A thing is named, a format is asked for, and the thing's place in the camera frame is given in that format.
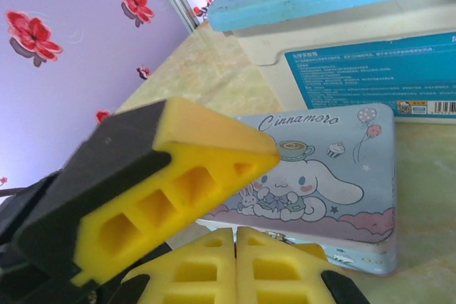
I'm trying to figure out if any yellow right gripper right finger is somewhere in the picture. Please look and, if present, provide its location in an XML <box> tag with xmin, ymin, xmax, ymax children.
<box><xmin>236</xmin><ymin>226</ymin><xmax>371</xmax><ymax>304</ymax></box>

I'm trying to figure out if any light blue tissue pack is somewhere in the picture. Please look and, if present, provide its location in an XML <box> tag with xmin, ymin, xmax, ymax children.
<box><xmin>196</xmin><ymin>103</ymin><xmax>398</xmax><ymax>277</ymax></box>

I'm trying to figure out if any white storage box blue lid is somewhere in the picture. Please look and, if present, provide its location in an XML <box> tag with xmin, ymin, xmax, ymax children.
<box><xmin>207</xmin><ymin>0</ymin><xmax>456</xmax><ymax>125</ymax></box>

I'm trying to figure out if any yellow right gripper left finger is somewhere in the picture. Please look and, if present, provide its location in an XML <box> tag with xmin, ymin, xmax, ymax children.
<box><xmin>120</xmin><ymin>227</ymin><xmax>237</xmax><ymax>304</ymax></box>

